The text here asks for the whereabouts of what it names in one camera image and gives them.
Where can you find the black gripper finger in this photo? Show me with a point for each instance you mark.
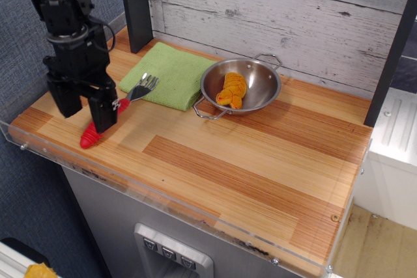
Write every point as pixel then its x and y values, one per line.
pixel 66 98
pixel 103 111

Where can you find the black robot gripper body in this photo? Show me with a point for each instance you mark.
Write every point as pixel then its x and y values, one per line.
pixel 78 68

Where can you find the red handled metal fork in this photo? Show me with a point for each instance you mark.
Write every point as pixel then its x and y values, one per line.
pixel 145 85

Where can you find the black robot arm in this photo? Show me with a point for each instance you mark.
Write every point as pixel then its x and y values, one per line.
pixel 68 17

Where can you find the green folded cloth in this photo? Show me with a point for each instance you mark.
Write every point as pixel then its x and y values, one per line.
pixel 179 75

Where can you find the orange knitted toy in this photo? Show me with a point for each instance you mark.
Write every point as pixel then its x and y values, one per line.
pixel 233 92

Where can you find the silver dispenser panel with buttons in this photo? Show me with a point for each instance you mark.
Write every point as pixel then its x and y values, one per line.
pixel 163 256

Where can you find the yellow object at corner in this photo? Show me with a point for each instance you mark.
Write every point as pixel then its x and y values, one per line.
pixel 40 271

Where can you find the white ribbed cabinet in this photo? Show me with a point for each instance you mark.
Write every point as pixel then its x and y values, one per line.
pixel 386 185

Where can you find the dark left vertical post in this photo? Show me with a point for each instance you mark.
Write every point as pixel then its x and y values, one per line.
pixel 138 20

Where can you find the dark vertical post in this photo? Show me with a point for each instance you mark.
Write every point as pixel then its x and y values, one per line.
pixel 392 61
pixel 138 20

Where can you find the steel two-handled bowl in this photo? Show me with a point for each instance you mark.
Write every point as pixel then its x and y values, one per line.
pixel 260 73

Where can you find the dark right vertical post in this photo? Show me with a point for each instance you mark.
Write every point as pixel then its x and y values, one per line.
pixel 392 61

